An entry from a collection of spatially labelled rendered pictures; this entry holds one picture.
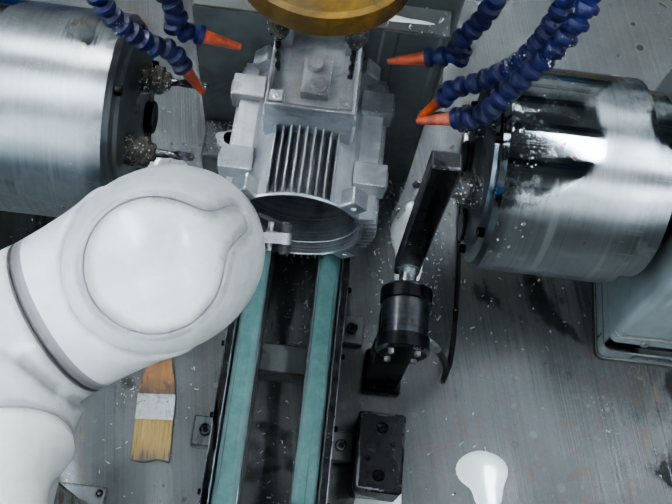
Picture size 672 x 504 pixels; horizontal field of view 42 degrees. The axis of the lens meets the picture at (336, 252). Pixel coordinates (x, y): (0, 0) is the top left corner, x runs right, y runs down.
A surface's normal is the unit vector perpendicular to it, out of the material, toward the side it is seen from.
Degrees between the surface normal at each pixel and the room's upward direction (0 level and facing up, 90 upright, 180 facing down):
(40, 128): 39
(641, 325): 89
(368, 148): 0
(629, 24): 0
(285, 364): 0
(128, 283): 33
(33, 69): 13
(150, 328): 44
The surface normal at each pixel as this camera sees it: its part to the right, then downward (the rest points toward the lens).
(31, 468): 0.88, -0.27
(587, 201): -0.01, 0.32
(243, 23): -0.10, 0.90
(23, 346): 0.10, 0.13
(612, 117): 0.08, -0.44
